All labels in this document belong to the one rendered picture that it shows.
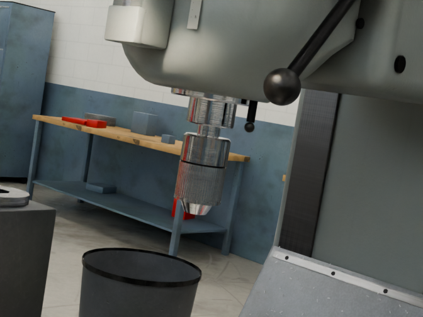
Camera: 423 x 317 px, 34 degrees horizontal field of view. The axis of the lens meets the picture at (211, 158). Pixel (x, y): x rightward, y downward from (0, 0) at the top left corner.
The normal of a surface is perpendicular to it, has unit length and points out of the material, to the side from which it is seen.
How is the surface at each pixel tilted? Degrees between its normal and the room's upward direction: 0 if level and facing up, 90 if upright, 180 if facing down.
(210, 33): 104
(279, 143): 90
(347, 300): 63
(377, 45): 90
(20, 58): 90
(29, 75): 90
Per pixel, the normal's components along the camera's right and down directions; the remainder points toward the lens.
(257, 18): 0.27, 0.40
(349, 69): -0.68, 0.11
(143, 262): 0.06, 0.03
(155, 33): 0.73, 0.18
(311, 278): -0.51, -0.49
